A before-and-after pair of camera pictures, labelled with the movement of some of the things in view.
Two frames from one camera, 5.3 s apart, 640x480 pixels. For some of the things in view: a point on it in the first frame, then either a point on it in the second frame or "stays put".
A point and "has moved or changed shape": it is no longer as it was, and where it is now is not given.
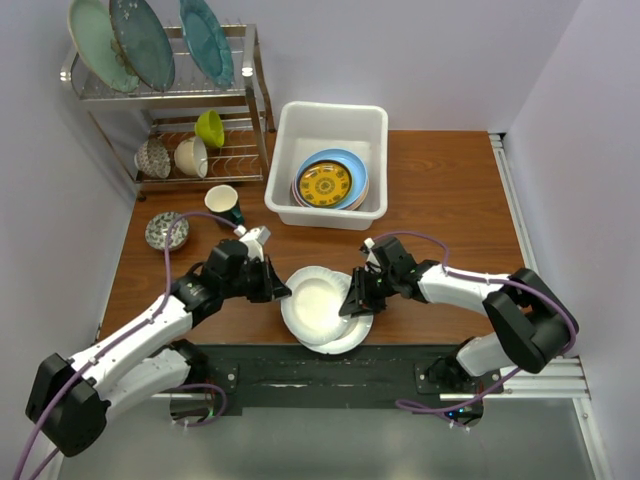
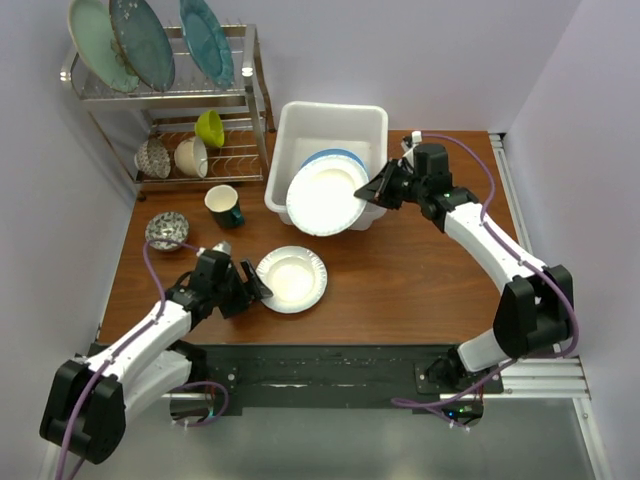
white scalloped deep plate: (312, 311) has moved or changed shape
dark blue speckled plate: (144, 44) stays put
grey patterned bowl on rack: (153, 159) stays put
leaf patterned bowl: (158, 227) stays put
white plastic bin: (307, 127) stays put
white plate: (357, 332) → (320, 197)
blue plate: (357, 168) stays put
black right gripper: (358, 292) → (377, 188)
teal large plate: (207, 42) stays put
